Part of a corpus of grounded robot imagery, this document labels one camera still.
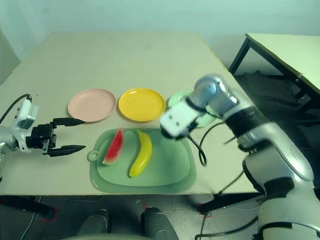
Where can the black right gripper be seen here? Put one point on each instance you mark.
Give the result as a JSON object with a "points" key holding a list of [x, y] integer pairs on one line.
{"points": [[187, 131]]}

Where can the beige side table black frame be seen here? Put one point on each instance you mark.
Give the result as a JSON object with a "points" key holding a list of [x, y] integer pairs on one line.
{"points": [[287, 47]]}

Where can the yellow plate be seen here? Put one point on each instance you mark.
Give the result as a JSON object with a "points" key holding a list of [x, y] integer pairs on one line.
{"points": [[141, 105]]}

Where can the pink plate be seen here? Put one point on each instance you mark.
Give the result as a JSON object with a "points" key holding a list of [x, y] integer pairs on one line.
{"points": [[91, 105]]}

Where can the grey robot right foot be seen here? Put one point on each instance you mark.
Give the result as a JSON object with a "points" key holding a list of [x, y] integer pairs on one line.
{"points": [[157, 222]]}

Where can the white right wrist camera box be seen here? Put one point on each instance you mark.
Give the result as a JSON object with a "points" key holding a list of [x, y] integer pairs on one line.
{"points": [[178, 116]]}

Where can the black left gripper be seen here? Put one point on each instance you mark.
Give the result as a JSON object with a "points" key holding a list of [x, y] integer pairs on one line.
{"points": [[41, 137]]}

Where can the red watermelon slice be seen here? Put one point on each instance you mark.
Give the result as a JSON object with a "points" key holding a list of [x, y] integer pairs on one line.
{"points": [[115, 147]]}

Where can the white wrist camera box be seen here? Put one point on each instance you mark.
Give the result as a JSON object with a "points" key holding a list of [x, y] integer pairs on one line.
{"points": [[25, 115], [178, 116]]}

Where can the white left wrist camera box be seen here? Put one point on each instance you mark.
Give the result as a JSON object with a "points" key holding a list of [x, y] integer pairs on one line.
{"points": [[25, 115]]}

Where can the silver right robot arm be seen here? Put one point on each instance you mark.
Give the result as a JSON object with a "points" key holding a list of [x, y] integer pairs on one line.
{"points": [[270, 140]]}

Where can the yellow banana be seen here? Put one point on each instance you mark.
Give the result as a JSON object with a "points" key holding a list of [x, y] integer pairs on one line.
{"points": [[143, 152]]}

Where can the green cutting mat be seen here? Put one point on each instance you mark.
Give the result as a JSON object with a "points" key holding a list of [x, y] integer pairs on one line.
{"points": [[162, 165]]}

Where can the green plate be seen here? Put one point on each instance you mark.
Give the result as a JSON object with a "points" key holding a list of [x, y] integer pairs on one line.
{"points": [[175, 100]]}

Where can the grey robot foot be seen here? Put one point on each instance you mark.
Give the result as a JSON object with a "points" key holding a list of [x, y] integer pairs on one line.
{"points": [[157, 222], [96, 222]]}

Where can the grey robot left foot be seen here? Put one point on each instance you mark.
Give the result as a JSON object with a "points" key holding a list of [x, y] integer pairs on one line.
{"points": [[96, 222]]}

